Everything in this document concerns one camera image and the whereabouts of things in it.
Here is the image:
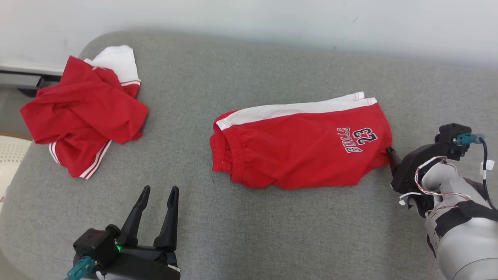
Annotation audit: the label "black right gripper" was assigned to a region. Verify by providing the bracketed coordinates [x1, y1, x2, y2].
[386, 143, 454, 217]

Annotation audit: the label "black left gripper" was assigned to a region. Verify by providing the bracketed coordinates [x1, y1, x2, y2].
[97, 185, 182, 280]

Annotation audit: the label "red white basketball shorts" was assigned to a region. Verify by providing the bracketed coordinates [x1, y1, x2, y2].
[209, 92, 393, 190]

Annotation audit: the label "red white basketball jersey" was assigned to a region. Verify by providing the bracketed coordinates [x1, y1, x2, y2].
[20, 45, 149, 180]

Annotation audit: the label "white perforated laundry basket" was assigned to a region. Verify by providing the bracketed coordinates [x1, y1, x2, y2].
[0, 133, 33, 203]

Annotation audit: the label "red white thin wire bundle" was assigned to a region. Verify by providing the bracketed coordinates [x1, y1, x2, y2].
[398, 156, 473, 217]

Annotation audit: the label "teal right cable connector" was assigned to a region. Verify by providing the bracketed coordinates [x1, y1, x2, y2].
[456, 133, 485, 147]

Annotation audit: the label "teal cable connector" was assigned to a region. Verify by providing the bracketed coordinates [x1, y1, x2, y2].
[67, 256, 96, 280]
[456, 133, 485, 147]

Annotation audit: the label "teal left cable connector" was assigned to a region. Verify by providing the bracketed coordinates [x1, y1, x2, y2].
[67, 256, 96, 280]

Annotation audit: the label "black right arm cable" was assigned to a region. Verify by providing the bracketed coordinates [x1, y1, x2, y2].
[477, 136, 498, 210]

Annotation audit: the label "grey rail with black foot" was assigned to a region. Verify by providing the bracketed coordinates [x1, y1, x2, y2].
[0, 62, 65, 98]

